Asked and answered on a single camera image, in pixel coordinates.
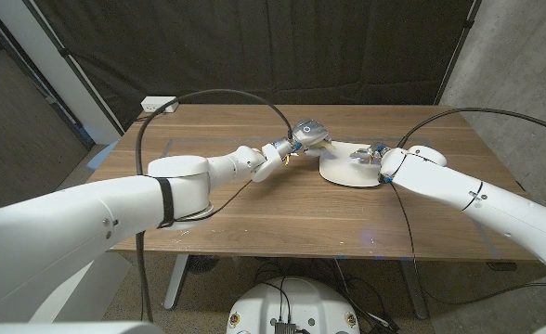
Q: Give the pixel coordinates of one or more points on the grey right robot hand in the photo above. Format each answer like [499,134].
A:
[370,154]

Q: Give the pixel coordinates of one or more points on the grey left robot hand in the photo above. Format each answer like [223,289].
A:
[309,132]

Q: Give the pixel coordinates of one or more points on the white paper plate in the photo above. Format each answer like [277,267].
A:
[342,174]

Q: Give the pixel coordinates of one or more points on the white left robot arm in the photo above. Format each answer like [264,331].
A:
[68,222]

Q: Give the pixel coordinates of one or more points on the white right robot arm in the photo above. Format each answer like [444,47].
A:
[486,204]

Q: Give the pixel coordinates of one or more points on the black backdrop curtain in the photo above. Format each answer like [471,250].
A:
[254,46]

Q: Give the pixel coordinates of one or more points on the black backdrop stand pole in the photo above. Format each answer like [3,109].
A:
[66,58]
[458,51]

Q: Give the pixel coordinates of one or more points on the grey table leg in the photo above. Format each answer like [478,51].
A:
[414,292]
[175,283]

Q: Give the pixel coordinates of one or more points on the white power strip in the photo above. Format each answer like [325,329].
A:
[154,104]

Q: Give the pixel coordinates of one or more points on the black round floor fan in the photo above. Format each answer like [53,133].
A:
[202,264]

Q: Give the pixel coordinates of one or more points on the grey heatsink module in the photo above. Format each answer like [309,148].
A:
[285,327]

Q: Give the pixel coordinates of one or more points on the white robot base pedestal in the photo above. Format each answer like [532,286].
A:
[296,301]

